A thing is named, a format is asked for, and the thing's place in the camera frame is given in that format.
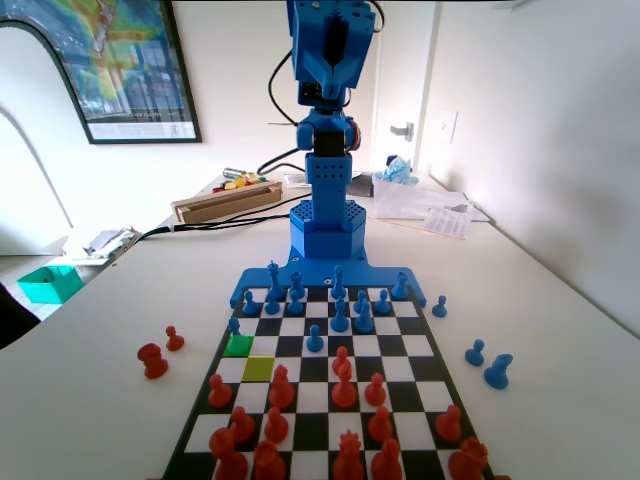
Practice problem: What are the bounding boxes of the tall blue chess king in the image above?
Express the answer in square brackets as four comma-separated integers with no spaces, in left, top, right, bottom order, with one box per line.
[266,259,283,301]

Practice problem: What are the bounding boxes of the tall blue chess queen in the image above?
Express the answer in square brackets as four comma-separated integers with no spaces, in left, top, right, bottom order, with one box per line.
[331,264,348,301]

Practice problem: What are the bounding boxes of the blue chess bishop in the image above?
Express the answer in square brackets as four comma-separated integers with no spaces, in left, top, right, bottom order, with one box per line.
[353,302,374,335]
[330,297,350,333]

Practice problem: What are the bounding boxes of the black and white chessboard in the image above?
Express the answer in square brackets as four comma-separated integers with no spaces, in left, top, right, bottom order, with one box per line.
[160,285,497,480]

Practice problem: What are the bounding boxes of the red chess bishop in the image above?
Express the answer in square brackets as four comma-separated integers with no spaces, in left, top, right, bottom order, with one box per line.
[267,363,297,409]
[330,361,359,409]

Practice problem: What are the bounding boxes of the red chess rook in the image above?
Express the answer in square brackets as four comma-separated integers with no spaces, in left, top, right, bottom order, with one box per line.
[136,342,170,381]
[447,436,490,480]

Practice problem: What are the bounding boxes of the blue chess knight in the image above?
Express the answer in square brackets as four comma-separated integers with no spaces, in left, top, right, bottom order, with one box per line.
[482,353,514,391]

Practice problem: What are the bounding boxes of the red chess queen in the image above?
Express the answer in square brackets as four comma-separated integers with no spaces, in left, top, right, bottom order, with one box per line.
[331,430,366,480]

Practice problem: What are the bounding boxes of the red chess knight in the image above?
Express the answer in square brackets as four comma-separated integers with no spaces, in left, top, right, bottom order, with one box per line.
[208,427,250,480]
[252,439,288,480]

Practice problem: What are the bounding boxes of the blue plush toy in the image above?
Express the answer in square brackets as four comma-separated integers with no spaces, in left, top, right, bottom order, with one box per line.
[374,154,420,187]

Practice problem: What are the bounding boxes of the long cardboard box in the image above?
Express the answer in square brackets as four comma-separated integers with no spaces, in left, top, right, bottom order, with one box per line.
[170,180,284,225]

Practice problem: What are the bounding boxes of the black framed map poster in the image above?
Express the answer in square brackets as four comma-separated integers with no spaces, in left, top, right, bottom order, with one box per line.
[53,0,204,146]

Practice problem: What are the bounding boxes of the printed paper sheet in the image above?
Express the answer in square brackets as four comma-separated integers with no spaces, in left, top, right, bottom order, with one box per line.
[422,205,475,242]

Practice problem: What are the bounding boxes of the crumpled white paper pile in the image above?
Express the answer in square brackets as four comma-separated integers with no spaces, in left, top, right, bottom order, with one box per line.
[64,224,146,266]

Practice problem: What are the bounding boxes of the teal open box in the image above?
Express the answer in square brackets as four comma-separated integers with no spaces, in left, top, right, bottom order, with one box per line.
[17,264,85,306]

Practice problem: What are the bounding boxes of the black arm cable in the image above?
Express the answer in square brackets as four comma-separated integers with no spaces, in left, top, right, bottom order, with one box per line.
[268,49,301,127]

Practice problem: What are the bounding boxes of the brown servo wire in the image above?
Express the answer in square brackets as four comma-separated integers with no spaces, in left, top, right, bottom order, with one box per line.
[369,0,388,37]

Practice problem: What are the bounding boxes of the metal door handle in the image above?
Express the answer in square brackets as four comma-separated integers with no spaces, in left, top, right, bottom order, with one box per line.
[389,121,417,143]

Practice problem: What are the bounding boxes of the white wall switch plate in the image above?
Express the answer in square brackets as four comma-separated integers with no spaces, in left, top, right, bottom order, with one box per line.
[435,109,460,146]

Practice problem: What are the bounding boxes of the blue printed base plate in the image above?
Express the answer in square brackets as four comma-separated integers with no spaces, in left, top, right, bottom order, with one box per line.
[228,255,427,309]

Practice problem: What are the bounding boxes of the black table cable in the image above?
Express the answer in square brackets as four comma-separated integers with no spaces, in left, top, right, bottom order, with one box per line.
[133,197,301,243]

